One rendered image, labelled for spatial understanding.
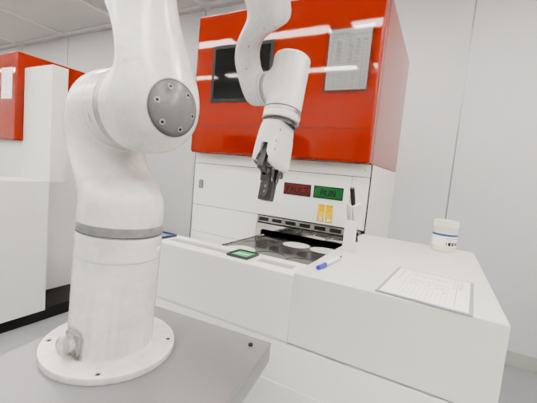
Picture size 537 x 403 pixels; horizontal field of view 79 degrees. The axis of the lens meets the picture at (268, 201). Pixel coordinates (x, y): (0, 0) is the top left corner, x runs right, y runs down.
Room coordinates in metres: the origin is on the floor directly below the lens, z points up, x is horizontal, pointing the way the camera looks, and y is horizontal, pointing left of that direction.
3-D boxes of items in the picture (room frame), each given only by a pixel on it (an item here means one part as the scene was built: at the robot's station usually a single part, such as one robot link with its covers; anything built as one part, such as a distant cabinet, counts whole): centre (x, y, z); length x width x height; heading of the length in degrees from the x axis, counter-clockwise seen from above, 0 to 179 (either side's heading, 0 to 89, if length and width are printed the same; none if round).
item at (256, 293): (0.79, 0.16, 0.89); 0.55 x 0.09 x 0.14; 62
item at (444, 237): (1.00, -0.56, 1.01); 0.07 x 0.07 x 0.10
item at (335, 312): (0.82, -0.36, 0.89); 0.62 x 0.35 x 0.14; 152
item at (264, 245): (1.09, -0.07, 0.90); 0.34 x 0.34 x 0.01; 62
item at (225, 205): (1.37, 0.00, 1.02); 0.81 x 0.03 x 0.40; 62
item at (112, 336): (0.48, 0.22, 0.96); 0.19 x 0.19 x 0.18
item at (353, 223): (0.87, -0.23, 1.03); 0.06 x 0.04 x 0.13; 152
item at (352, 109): (1.65, -0.15, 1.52); 0.81 x 0.75 x 0.60; 62
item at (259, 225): (1.28, -0.15, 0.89); 0.44 x 0.02 x 0.10; 62
